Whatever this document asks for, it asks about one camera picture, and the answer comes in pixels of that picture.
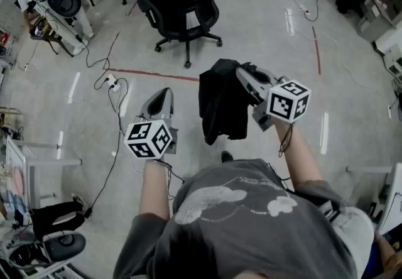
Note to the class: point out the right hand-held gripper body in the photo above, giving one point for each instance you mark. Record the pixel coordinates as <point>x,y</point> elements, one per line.
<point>289,101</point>

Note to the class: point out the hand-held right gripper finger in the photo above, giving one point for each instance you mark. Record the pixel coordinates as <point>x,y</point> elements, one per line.
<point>265,76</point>
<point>251,89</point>

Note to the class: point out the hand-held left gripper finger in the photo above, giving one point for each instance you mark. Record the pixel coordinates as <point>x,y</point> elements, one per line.
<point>169,106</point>
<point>150,108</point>

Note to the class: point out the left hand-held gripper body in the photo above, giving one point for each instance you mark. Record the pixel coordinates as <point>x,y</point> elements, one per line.
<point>147,138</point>

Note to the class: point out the black clothes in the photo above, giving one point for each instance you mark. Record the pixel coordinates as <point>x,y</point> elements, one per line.
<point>220,98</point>

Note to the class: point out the person's left forearm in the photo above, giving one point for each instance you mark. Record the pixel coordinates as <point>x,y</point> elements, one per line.
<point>154,186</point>

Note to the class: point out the person's right forearm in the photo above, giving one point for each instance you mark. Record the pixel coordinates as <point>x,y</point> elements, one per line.
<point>298,158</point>

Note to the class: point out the red floor tape line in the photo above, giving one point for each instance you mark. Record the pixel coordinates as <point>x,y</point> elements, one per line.
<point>150,74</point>
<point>316,51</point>

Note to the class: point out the white power strip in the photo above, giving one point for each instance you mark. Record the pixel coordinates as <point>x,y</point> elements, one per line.
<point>112,82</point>
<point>304,10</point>

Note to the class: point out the person's black shoe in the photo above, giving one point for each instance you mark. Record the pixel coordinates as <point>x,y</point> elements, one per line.
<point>226,156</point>

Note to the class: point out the white metal-leg table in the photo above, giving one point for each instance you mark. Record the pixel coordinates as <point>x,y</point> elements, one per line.
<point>392,205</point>
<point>53,162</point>

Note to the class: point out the white cabinet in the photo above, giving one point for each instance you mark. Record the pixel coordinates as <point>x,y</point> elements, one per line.
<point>377,23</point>

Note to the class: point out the brown wooden table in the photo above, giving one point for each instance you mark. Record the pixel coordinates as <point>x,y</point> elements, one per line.
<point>47,37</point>

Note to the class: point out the person's grey printed t-shirt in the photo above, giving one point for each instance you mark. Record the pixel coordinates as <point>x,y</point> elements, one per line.
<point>235,233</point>

